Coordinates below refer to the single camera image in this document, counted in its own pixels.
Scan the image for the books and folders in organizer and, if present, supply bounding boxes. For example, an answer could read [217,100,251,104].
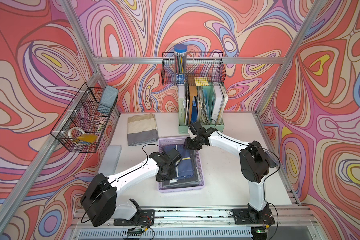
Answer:
[178,84,229,130]

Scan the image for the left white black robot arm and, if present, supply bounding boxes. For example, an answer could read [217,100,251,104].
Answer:
[81,148,182,227]

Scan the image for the pale grey flat case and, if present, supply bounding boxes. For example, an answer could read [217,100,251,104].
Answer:
[98,145,122,176]

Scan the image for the blue pencil tube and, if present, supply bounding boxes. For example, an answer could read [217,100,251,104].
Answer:
[174,44,188,85]

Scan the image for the small dark grey flat case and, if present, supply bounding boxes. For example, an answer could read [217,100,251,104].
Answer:
[265,151,280,169]

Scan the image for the lilac perforated plastic basket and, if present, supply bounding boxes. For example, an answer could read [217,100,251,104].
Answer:
[158,136,205,193]

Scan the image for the beige grey striped cloth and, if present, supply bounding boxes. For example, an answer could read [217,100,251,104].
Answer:
[127,114,159,146]

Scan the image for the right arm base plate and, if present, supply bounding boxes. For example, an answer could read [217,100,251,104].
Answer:
[231,207,276,226]

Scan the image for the black wire basket on left wall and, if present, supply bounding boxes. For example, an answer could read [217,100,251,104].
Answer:
[51,83,118,153]

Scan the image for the yellow card in basket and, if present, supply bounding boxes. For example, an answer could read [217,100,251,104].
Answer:
[74,134,98,145]

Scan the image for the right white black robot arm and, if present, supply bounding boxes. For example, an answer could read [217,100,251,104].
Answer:
[184,121,272,212]

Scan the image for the black wire basket on wall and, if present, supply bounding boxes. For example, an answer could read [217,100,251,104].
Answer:
[51,83,118,153]
[161,51,227,86]

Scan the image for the mint green file organizer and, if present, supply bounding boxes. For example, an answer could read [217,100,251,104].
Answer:
[178,82,226,134]

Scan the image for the clear tape roll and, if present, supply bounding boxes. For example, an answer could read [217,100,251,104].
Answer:
[68,127,86,140]

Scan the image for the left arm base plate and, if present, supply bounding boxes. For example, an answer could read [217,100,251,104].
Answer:
[112,199,156,227]

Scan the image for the grey blue sponge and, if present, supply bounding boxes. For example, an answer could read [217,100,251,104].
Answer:
[100,86,119,108]

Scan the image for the yellow sticky note pad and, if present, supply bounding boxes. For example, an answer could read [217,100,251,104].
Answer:
[194,77,210,87]

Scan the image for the aluminium front rail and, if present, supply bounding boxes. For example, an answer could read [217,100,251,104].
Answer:
[63,205,325,240]

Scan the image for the black wire basket on back wall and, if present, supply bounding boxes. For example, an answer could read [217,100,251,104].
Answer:
[161,51,227,86]

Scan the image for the navy cloth yellow stripe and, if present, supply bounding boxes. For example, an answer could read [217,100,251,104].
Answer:
[164,145,195,180]

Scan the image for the grey checked pillowcase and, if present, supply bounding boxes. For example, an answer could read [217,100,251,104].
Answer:
[162,150,200,189]

